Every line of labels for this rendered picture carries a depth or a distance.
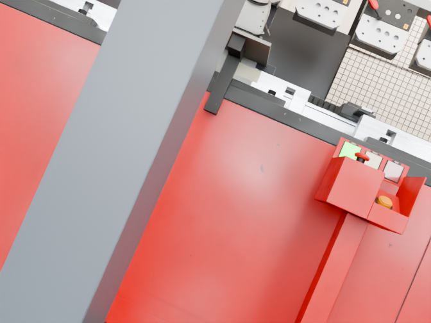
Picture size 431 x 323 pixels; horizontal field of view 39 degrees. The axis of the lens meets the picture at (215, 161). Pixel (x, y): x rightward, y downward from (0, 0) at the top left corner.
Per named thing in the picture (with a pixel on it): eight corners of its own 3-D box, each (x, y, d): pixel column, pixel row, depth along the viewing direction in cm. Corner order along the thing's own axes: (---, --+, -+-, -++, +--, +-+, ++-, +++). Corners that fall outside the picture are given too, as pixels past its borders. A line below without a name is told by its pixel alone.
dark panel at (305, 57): (49, 27, 247) (93, -72, 248) (50, 28, 249) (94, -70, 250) (307, 137, 241) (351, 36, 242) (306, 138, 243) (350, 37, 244)
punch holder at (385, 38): (353, 36, 187) (374, -13, 188) (348, 43, 196) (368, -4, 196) (398, 55, 186) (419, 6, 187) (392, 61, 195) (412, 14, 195)
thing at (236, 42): (201, 104, 166) (233, 33, 167) (204, 111, 181) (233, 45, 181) (214, 110, 166) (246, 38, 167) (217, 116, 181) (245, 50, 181)
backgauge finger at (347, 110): (347, 106, 194) (353, 91, 194) (335, 116, 220) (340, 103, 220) (382, 121, 194) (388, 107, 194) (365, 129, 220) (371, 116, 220)
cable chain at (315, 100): (245, 77, 230) (249, 68, 230) (245, 80, 236) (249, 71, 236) (337, 116, 228) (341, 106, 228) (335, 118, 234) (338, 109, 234)
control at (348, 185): (326, 201, 145) (355, 132, 146) (313, 198, 161) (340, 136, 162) (402, 235, 146) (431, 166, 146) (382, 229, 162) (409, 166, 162)
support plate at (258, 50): (209, 20, 165) (210, 17, 165) (213, 44, 192) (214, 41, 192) (270, 47, 164) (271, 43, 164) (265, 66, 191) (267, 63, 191)
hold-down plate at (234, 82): (191, 70, 185) (195, 61, 185) (192, 74, 190) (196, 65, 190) (282, 109, 183) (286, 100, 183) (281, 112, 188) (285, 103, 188)
